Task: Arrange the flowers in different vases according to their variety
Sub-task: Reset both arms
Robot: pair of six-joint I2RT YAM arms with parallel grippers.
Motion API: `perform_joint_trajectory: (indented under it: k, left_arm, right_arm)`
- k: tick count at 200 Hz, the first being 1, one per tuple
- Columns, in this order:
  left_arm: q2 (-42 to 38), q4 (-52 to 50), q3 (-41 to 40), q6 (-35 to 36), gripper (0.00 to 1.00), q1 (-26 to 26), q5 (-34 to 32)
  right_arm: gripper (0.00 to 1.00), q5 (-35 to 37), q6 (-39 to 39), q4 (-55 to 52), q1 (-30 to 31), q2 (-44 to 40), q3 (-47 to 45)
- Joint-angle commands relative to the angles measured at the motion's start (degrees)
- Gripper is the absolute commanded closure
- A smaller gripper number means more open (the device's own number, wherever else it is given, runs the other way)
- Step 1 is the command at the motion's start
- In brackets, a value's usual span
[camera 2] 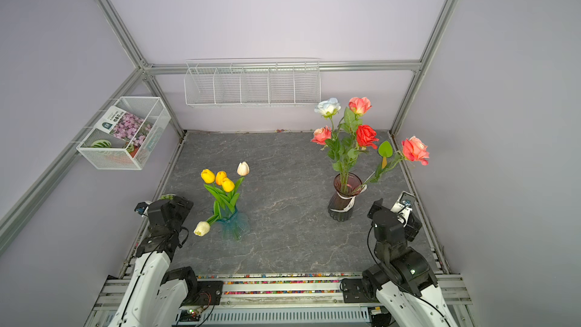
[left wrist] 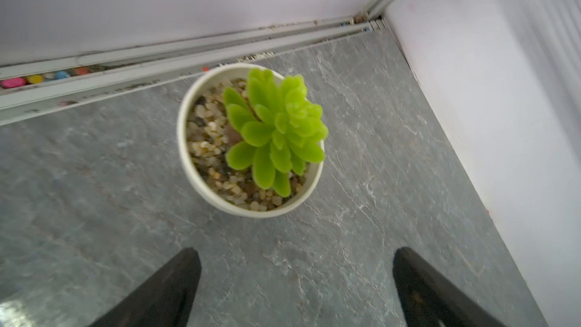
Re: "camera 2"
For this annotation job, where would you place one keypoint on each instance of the orange tulip flower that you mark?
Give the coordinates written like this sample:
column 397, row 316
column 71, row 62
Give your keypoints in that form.
column 221, row 176

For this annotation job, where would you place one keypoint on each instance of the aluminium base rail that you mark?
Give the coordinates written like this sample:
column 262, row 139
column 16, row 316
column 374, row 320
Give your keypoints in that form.
column 287, row 298

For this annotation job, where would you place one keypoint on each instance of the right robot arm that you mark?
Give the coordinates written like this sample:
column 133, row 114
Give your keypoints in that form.
column 401, row 278

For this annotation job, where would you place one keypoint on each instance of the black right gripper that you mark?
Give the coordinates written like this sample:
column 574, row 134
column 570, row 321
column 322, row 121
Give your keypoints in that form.
column 378, row 208

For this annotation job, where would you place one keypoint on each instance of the green leaf garden trowel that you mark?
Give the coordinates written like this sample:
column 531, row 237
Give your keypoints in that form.
column 386, row 151

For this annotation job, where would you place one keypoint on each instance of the flower seed packet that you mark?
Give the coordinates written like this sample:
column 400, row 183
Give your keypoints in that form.
column 124, row 125

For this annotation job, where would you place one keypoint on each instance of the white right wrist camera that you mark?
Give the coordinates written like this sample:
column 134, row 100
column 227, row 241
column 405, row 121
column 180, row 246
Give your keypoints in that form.
column 403, row 208

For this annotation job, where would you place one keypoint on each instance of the white rose flower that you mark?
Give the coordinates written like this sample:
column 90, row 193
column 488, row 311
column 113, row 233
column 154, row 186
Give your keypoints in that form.
column 328, row 109

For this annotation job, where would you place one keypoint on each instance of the pink rose single bloom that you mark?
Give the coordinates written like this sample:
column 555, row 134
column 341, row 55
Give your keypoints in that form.
column 412, row 150

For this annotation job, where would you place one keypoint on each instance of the pink rose double bloom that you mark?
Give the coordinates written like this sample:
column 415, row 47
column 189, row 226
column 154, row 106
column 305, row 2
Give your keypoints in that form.
column 352, row 118

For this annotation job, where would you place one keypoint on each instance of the red rose flower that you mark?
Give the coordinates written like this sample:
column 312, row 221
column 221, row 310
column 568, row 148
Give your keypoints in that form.
column 361, row 139

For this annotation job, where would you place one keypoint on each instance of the dark red glass vase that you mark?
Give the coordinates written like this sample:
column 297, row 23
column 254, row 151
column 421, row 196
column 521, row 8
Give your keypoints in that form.
column 341, row 204

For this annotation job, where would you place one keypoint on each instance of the white wire side basket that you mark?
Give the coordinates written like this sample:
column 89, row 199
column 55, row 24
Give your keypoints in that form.
column 105, row 152

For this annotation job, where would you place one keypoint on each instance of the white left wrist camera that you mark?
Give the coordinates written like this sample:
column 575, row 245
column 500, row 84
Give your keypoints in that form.
column 142, row 208

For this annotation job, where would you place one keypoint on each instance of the blue glass vase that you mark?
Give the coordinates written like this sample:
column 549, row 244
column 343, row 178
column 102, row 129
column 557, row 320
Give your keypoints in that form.
column 234, row 226

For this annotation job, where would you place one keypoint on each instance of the white tulip flower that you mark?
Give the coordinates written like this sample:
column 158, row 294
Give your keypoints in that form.
column 204, row 227

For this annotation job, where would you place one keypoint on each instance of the small pink rose flower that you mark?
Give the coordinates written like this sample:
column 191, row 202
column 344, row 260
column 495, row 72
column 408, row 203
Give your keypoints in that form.
column 326, row 138

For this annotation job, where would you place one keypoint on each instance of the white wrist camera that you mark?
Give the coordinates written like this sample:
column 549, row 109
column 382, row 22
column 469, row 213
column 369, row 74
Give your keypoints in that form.
column 403, row 208
column 142, row 208

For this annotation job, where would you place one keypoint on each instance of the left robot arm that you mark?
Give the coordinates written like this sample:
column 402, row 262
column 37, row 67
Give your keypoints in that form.
column 150, row 268

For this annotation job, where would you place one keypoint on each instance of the white wire wall shelf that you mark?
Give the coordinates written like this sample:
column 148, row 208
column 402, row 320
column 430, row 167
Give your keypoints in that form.
column 266, row 82

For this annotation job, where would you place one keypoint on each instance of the pale pink tulip flower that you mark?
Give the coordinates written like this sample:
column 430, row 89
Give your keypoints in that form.
column 243, row 170

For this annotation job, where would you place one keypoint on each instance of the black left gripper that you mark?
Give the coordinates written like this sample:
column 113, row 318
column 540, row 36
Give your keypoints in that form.
column 182, row 211

